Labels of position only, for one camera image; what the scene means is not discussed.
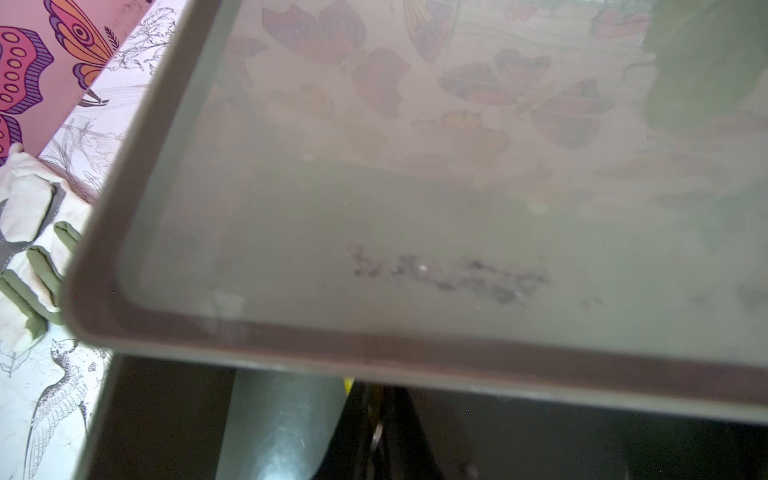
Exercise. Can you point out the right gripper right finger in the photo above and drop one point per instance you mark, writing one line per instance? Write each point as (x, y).
(433, 434)

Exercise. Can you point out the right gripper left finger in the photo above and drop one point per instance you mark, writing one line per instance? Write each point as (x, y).
(279, 424)

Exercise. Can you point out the green three-drawer cabinet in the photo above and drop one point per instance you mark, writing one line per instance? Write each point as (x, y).
(563, 200)

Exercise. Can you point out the keys with yellow tag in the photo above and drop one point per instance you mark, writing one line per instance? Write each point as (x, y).
(363, 418)

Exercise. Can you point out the green white cloth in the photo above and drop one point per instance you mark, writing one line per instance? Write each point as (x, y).
(42, 220)

